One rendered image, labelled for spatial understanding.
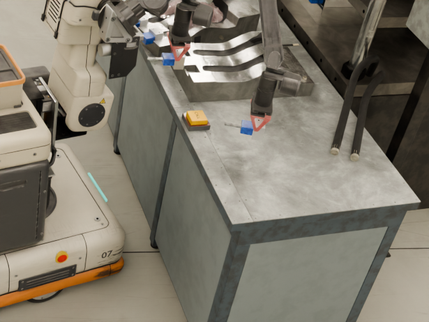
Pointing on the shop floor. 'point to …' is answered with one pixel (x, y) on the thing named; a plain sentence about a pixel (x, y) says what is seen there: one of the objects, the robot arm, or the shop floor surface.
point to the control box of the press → (413, 115)
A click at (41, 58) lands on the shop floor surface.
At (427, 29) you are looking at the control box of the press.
